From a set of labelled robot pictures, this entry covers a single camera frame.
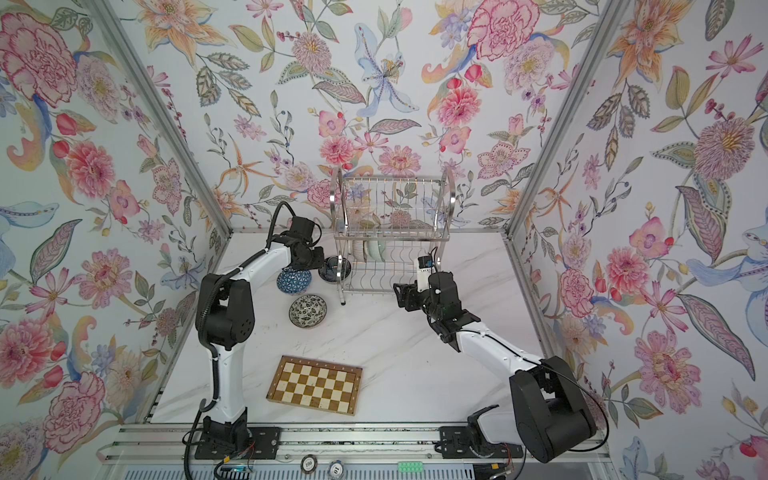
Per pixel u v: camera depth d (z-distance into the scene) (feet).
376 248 3.23
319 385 2.64
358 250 3.30
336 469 2.20
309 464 2.36
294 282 3.40
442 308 2.18
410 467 2.30
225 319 1.87
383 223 4.07
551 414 1.38
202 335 1.82
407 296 2.52
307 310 3.18
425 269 2.46
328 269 3.45
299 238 2.67
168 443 2.51
